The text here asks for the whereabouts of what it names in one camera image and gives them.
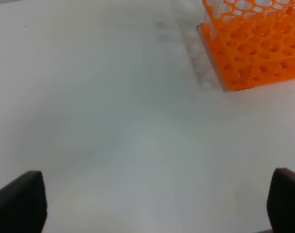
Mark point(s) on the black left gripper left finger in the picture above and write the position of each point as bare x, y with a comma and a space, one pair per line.
23, 204

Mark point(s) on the orange test tube rack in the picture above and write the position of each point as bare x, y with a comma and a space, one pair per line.
255, 44

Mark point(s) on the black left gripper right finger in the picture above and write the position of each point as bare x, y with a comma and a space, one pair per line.
281, 201

